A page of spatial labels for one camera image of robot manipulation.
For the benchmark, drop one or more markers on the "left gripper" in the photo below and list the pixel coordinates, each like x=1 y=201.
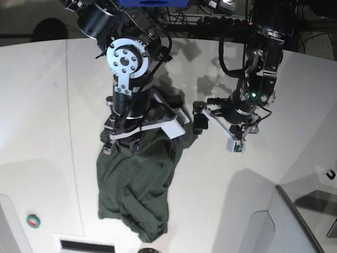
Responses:
x=236 y=118

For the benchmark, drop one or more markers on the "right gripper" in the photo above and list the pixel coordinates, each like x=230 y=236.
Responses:
x=166 y=112

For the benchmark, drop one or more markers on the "dark green t-shirt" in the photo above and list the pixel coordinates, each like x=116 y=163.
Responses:
x=134 y=187

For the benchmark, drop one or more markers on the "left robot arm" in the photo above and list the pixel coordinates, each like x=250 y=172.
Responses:
x=268 y=26

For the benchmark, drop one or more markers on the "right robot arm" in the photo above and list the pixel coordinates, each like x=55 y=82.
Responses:
x=129 y=39

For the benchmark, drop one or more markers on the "white power strip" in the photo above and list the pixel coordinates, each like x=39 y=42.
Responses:
x=198 y=19

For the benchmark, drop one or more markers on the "blue plastic bin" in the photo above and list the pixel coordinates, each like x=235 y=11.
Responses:
x=154 y=3

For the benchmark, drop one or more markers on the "black round dotted object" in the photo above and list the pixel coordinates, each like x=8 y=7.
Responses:
x=148 y=250

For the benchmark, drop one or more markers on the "green red tape roll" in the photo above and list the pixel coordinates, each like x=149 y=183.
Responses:
x=33 y=221

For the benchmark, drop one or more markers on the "white tray with black slot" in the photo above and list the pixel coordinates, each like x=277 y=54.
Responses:
x=67 y=243

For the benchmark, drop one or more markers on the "black U-shaped clip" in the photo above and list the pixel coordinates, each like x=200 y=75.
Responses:
x=331 y=174

